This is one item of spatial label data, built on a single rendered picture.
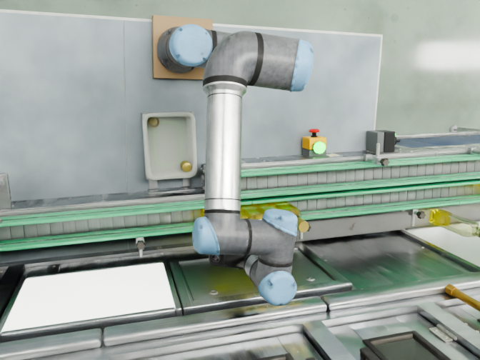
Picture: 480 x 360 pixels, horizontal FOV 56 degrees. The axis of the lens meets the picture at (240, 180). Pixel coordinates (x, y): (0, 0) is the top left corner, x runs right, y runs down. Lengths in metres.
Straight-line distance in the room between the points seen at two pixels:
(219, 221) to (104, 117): 0.81
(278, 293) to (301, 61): 0.50
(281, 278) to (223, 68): 0.45
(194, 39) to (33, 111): 0.59
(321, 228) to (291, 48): 0.87
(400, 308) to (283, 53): 0.71
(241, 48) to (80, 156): 0.83
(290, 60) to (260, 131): 0.72
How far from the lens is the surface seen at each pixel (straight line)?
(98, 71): 1.61
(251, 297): 1.21
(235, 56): 0.97
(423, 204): 1.83
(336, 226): 1.75
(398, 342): 1.17
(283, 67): 1.01
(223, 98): 0.95
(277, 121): 1.72
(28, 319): 1.25
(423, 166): 1.89
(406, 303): 1.31
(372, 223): 1.82
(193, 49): 1.37
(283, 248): 0.95
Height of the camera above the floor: 2.36
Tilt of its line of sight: 71 degrees down
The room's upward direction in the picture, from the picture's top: 126 degrees clockwise
